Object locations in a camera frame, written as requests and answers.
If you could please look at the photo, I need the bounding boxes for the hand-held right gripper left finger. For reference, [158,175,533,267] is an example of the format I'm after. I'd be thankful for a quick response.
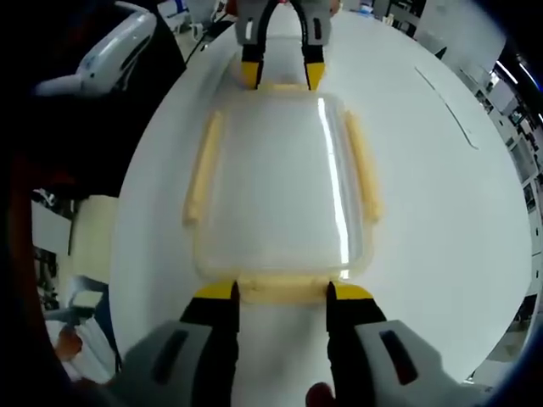
[114,280,242,407]

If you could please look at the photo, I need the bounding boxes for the black cable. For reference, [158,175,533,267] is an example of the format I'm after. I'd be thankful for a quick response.
[184,0,238,67]

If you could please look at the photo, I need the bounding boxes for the clear storage lid yellow latches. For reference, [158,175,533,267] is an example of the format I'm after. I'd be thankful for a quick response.
[182,82,388,307]

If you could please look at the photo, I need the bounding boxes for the person's dark clothing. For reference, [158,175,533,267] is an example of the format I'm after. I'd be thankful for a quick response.
[8,0,188,200]

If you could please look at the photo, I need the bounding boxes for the white worn device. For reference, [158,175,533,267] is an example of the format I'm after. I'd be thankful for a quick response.
[34,8,157,98]

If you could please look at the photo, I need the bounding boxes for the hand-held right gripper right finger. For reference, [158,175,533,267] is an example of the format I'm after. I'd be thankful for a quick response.
[325,280,453,407]

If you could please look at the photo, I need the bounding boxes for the white neighbouring desk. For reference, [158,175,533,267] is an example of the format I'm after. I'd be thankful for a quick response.
[31,195,120,282]

